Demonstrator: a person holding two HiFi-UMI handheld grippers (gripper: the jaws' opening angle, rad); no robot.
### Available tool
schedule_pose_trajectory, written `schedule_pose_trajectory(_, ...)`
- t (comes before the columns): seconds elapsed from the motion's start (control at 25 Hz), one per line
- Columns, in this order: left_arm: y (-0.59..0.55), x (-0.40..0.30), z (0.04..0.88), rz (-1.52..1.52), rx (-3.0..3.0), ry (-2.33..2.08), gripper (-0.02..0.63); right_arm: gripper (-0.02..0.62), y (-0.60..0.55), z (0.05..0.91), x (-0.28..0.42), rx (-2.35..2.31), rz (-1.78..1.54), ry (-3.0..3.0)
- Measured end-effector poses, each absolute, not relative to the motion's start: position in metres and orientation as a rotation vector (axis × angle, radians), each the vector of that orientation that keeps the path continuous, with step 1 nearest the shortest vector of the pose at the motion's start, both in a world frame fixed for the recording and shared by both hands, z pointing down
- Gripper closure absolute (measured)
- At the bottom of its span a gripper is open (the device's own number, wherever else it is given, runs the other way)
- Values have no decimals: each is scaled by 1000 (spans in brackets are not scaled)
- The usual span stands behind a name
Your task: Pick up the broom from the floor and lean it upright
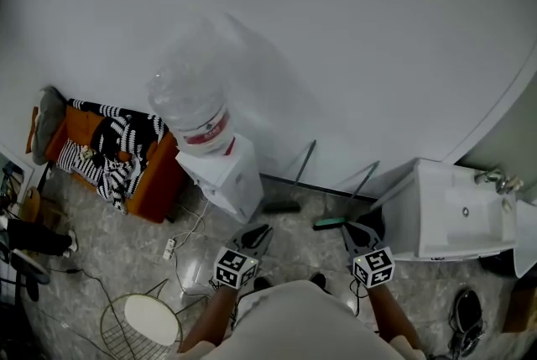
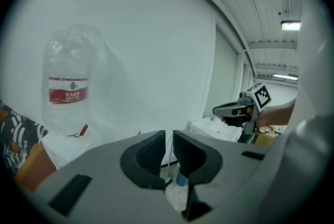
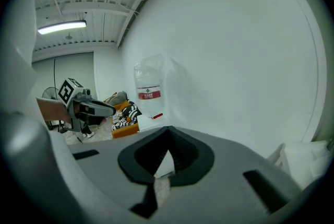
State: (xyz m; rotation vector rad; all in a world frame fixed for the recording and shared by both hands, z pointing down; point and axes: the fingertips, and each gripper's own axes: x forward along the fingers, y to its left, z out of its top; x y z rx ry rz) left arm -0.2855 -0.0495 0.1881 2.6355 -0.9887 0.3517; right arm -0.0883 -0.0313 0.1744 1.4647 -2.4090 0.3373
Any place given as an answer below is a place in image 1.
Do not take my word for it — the clear water bottle red label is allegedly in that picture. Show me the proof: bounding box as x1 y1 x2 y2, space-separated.
146 26 237 159

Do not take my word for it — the person's black right shoe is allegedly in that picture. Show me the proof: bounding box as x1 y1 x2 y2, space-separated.
309 272 329 292

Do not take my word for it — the chrome faucet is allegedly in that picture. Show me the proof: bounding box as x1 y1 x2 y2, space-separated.
473 168 507 194

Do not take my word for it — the person's right forearm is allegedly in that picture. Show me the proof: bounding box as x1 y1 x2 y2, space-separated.
367 282 423 352

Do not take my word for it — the white water dispenser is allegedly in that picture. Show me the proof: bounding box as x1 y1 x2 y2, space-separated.
175 133 266 225

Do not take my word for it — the gold wire chair white seat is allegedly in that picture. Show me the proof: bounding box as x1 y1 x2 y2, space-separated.
99 278 186 360

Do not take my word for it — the grey cushion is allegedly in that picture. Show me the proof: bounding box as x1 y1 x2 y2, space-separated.
31 85 68 167

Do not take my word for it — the person's left forearm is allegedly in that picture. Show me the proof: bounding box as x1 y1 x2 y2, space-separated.
179 284 241 353

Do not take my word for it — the white power cable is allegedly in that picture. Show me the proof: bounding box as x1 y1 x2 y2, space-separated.
171 198 211 244

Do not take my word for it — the brown wooden box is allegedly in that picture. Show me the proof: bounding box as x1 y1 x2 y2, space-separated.
503 277 537 335

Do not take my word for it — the white sink cabinet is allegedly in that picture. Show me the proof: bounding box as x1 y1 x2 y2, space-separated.
371 158 519 263

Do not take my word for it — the black office chair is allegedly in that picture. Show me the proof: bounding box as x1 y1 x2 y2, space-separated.
0 248 52 305

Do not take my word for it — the black round case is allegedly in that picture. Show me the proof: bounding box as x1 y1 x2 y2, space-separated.
447 286 488 356

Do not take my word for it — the black and white striped blanket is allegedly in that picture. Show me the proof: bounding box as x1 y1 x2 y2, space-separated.
56 98 170 217

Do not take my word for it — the black floor cable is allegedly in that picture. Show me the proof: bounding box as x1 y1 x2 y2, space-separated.
44 265 127 351

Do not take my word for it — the framed picture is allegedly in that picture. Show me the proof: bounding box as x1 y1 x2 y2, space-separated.
0 146 36 205

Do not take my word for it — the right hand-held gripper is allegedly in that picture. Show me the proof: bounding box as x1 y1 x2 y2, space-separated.
341 222 397 290

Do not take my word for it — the orange sofa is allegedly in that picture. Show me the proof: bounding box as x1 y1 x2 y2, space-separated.
25 104 186 225

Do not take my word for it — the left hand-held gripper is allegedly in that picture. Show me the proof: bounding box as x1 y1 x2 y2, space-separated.
212 223 274 290

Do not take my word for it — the grey broom with metal handle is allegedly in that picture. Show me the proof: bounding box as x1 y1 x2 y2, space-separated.
262 138 318 215

